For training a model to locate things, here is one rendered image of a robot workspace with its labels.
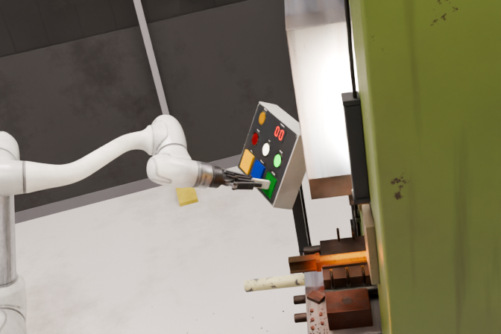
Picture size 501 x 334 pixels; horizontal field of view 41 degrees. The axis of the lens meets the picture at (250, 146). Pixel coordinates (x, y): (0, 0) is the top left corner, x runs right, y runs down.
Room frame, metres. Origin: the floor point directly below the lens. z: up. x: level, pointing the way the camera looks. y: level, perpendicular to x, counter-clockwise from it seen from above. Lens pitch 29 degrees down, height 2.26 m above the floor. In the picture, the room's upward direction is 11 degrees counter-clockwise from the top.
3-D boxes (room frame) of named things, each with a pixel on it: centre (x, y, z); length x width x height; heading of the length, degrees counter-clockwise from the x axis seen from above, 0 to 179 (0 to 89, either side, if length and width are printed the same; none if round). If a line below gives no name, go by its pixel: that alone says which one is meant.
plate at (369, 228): (1.24, -0.23, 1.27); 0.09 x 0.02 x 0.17; 173
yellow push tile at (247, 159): (2.19, 0.02, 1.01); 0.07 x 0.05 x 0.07; 18
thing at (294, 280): (1.92, -0.10, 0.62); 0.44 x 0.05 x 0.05; 83
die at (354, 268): (1.54, -0.35, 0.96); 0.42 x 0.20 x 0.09; 83
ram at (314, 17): (1.50, -0.35, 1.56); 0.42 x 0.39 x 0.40; 83
